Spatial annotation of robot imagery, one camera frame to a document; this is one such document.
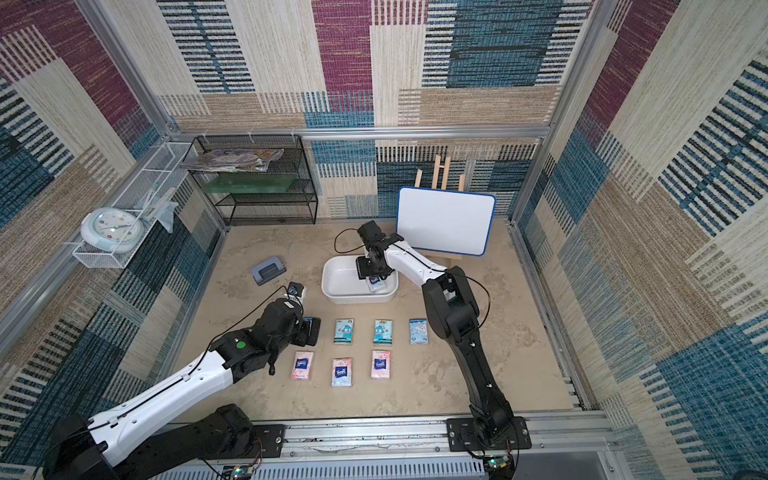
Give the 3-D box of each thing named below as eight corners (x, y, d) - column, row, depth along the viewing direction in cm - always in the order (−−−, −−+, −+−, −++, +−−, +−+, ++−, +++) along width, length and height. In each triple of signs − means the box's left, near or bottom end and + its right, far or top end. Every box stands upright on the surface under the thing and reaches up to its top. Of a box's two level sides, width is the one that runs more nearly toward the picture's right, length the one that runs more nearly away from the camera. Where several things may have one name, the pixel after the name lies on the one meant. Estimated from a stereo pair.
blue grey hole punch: (258, 286, 104) (255, 280, 101) (252, 275, 107) (248, 269, 104) (287, 271, 108) (284, 265, 105) (280, 261, 111) (277, 254, 108)
